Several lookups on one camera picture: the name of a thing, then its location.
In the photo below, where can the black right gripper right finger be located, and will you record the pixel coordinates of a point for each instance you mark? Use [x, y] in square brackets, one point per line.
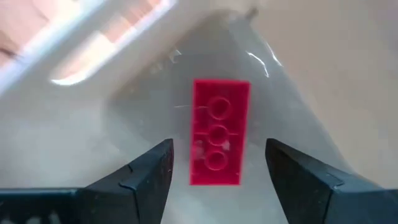
[311, 193]

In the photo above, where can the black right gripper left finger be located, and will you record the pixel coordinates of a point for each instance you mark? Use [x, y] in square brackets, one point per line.
[140, 186]

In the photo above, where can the white plastic bin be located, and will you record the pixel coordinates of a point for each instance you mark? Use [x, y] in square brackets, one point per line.
[93, 124]

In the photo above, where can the red toy building block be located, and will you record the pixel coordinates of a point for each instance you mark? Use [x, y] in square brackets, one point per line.
[202, 93]

